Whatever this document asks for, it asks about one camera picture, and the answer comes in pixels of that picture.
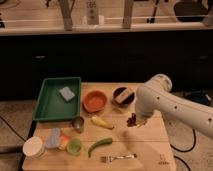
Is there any dark red grape bunch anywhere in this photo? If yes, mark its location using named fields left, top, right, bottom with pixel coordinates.
left=127, top=113, right=137, bottom=127

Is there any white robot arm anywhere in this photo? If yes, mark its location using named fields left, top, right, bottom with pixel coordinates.
left=135, top=74, right=213, bottom=139

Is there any dark brown bowl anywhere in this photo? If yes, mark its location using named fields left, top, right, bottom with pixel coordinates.
left=113, top=87, right=135, bottom=107

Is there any red orange bowl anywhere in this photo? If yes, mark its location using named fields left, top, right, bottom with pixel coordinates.
left=83, top=91, right=107, bottom=113

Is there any tan sponge block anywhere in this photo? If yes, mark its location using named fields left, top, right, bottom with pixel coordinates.
left=115, top=88, right=132, bottom=103

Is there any green chili pepper toy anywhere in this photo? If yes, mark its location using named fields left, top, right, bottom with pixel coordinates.
left=87, top=138, right=113, bottom=158

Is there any yellow banana toy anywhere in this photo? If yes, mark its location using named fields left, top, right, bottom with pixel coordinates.
left=91, top=116, right=114, bottom=129

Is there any silver metal fork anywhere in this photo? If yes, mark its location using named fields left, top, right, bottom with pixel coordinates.
left=100, top=154, right=137, bottom=163

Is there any dark blue floor device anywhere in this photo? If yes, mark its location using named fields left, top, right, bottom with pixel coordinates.
left=190, top=92, right=212, bottom=106

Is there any small metal cup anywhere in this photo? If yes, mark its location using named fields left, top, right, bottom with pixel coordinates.
left=71, top=117, right=84, bottom=133

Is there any small green cup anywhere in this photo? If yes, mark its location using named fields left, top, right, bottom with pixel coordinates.
left=66, top=138, right=82, bottom=155

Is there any blue grey sponge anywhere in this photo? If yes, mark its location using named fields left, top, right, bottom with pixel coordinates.
left=59, top=87, right=75, bottom=101

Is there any green plastic tray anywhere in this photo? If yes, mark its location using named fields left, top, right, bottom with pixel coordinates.
left=33, top=77, right=81, bottom=122

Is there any white paper cup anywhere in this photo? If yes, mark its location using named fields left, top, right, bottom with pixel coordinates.
left=22, top=136, right=45, bottom=158

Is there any black power cable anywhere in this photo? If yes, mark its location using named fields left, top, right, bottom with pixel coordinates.
left=170, top=128, right=198, bottom=154

